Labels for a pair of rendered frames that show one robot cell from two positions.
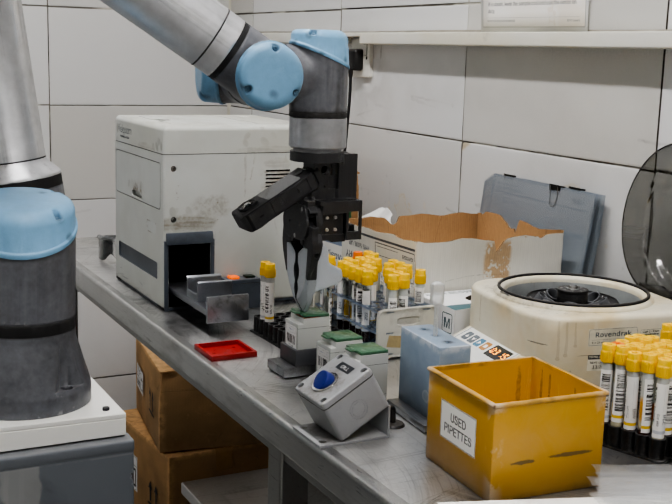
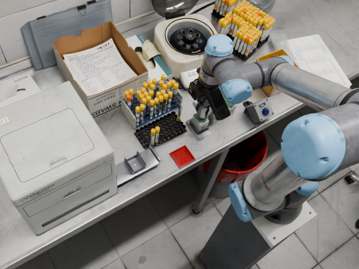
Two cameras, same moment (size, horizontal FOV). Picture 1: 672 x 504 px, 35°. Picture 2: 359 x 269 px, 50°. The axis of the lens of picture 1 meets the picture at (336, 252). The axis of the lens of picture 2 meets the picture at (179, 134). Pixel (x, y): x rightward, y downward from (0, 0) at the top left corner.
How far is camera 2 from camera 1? 2.00 m
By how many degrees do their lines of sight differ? 89
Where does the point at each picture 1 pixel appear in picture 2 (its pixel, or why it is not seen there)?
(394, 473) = (281, 104)
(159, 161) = (109, 163)
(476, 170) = (10, 27)
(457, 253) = (139, 61)
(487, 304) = (196, 62)
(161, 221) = (114, 175)
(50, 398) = not seen: hidden behind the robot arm
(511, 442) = not seen: hidden behind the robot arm
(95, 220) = not seen: outside the picture
